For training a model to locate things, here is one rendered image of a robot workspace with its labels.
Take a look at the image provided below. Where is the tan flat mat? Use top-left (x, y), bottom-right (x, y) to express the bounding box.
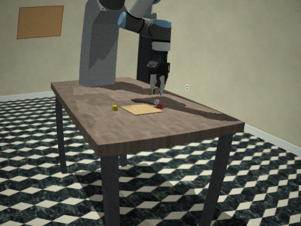
top-left (121, 104), bottom-right (163, 116)

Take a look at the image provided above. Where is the yellow die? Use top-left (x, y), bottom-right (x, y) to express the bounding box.
top-left (112, 105), bottom-right (118, 111)

